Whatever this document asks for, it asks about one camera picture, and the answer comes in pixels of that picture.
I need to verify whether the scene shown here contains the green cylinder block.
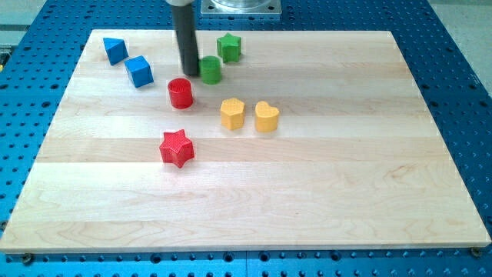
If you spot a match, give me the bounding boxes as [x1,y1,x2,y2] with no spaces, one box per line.
[199,55,221,85]

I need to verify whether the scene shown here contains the light wooden board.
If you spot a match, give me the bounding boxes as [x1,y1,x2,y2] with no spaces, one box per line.
[1,29,490,253]

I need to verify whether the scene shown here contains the yellow heart block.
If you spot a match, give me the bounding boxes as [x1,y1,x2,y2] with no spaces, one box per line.
[254,101,280,132]

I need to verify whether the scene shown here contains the yellow hexagon block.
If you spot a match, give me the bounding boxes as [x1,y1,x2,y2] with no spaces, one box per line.
[220,98,245,130]

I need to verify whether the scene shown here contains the red star block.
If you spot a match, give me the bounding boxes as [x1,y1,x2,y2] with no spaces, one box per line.
[159,129,194,168]

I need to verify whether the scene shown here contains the red cylinder block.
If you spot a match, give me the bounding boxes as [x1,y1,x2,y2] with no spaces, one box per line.
[168,78,193,109]

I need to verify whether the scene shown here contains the green star block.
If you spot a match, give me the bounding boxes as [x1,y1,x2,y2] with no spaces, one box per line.
[216,33,241,63]

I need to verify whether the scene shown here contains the blue cube block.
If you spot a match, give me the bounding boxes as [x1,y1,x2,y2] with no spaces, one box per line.
[124,55,154,88]

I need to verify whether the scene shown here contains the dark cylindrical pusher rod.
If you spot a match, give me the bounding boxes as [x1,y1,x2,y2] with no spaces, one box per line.
[171,4,199,76]

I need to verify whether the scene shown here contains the blue triangle block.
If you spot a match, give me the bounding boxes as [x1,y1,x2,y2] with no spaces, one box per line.
[103,38,128,65]

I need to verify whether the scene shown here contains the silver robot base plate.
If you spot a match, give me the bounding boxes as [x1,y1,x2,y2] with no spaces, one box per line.
[201,0,281,15]

